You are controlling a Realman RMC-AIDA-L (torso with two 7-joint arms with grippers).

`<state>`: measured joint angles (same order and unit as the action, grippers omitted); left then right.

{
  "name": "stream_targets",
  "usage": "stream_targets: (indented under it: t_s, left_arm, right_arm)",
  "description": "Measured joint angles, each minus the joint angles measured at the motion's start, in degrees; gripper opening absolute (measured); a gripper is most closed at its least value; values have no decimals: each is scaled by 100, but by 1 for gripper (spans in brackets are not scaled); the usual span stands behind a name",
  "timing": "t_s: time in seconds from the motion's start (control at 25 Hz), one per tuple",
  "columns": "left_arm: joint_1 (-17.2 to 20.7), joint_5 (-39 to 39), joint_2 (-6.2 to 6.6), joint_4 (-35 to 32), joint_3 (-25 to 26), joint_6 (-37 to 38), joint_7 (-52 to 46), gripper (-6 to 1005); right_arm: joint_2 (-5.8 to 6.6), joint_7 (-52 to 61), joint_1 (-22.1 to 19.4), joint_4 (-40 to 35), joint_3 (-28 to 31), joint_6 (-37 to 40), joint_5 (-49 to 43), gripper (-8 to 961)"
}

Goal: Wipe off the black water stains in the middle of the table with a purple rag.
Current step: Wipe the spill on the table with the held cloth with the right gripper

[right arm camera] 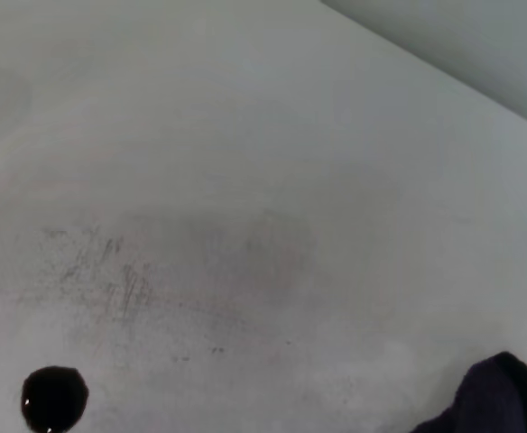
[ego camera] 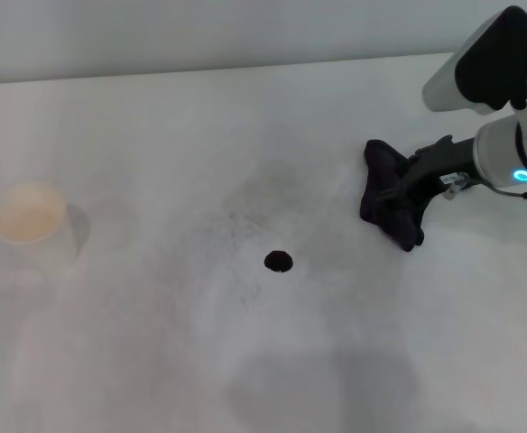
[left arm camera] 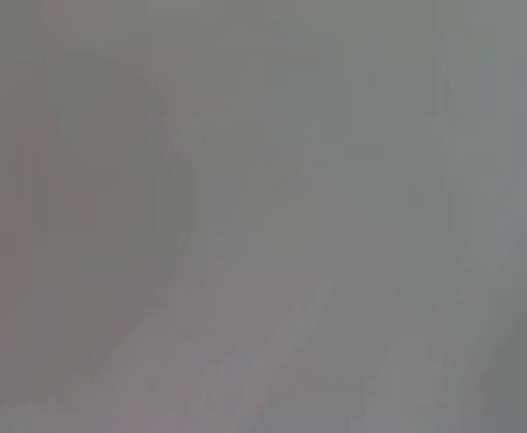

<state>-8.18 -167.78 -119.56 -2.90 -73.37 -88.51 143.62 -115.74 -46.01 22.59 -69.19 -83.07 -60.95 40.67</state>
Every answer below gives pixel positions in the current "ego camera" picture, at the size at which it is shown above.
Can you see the black water stain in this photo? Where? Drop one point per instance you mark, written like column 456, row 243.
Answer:
column 278, row 261

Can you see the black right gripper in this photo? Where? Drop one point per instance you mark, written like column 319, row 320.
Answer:
column 448, row 160

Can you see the purple rag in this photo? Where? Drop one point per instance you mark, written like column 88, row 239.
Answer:
column 383, row 180

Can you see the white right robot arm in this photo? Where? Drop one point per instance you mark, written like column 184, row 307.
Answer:
column 484, row 67

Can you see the white paper cup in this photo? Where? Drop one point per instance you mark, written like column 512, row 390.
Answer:
column 33, row 221

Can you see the silver connector plug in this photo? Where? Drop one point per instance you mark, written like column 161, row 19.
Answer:
column 454, row 185

